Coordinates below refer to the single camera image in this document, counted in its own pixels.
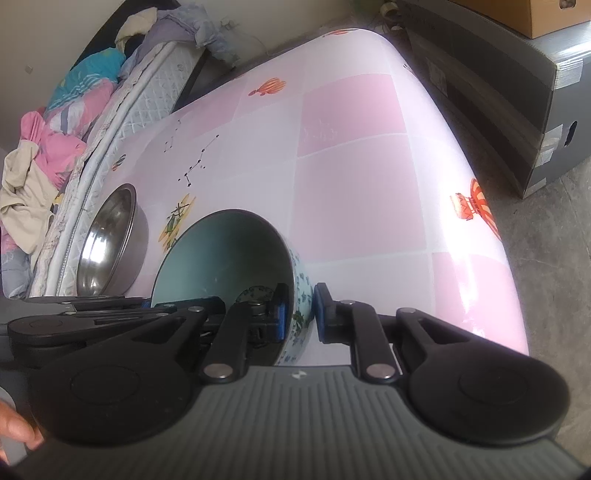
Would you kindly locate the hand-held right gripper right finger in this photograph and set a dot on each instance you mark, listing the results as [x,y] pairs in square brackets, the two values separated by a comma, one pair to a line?
[323,321]

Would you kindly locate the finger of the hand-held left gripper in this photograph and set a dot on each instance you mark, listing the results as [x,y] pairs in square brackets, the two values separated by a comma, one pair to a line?
[106,302]
[138,321]

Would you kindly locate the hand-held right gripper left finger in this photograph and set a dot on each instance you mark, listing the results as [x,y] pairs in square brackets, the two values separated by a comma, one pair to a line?
[280,318]

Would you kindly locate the small stainless steel bowl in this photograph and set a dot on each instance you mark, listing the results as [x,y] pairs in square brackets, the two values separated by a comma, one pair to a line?
[108,240]

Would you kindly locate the teal floral ceramic bowl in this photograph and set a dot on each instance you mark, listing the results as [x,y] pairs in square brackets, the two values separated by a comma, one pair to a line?
[217,258]

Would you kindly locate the person's left hand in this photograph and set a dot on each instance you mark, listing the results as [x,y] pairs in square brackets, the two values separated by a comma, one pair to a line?
[16,431]

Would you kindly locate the beige cloth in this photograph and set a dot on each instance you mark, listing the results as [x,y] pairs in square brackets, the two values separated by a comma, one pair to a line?
[25,194]

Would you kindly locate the pink printed tablecloth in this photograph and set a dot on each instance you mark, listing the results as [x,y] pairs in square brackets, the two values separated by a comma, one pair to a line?
[369,184]

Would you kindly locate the pile of clothes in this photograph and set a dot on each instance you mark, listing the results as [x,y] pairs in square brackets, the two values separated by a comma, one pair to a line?
[60,138]

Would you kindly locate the white quilted mattress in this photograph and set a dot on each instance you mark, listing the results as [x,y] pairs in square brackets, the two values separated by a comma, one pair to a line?
[152,97]

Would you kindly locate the teal printed blanket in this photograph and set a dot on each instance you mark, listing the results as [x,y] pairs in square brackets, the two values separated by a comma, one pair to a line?
[87,74]

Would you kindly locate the cream pillow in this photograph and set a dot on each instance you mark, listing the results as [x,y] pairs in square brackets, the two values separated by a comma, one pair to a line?
[134,25]

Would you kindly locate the black bed headboard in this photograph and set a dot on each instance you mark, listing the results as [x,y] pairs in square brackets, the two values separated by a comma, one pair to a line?
[115,18]

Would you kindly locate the grey purple bed sheet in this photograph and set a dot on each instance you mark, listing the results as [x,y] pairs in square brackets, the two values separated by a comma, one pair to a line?
[194,27]

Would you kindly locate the large grey box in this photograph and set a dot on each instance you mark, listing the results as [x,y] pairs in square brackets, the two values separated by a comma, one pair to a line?
[498,92]

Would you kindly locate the long brown cardboard box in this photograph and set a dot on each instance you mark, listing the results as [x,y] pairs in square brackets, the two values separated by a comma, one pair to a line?
[549,16]

